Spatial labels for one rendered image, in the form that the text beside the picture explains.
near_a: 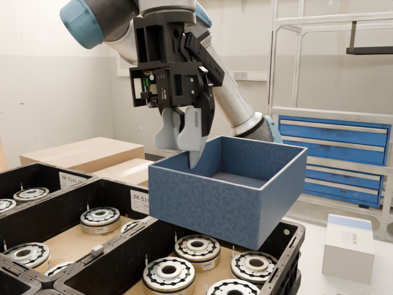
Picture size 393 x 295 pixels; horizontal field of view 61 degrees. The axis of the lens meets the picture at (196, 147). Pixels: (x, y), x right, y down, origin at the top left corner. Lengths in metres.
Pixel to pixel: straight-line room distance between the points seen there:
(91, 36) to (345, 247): 0.79
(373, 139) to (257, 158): 1.88
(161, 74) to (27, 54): 3.55
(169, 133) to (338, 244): 0.64
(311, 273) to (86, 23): 0.82
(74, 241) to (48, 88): 3.27
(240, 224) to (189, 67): 0.21
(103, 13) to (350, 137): 2.05
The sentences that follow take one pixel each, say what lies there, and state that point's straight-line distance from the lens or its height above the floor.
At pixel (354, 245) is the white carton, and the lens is 1.00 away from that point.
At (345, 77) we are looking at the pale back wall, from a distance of 3.24.
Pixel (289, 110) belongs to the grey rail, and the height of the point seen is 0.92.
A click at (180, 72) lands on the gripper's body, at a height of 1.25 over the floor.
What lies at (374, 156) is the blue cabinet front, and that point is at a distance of 2.43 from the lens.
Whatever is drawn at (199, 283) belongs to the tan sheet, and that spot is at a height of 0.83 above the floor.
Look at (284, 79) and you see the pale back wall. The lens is 3.36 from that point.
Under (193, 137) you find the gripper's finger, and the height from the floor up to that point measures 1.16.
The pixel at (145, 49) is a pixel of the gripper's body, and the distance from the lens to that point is 0.45.
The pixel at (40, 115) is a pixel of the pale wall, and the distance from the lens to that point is 4.02.
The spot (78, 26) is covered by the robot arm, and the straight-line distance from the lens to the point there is 0.56.
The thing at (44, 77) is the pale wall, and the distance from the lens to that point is 4.04.
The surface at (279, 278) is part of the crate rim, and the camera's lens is 0.59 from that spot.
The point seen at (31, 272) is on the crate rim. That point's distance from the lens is 0.63.
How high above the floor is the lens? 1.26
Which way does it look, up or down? 15 degrees down
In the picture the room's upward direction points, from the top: straight up
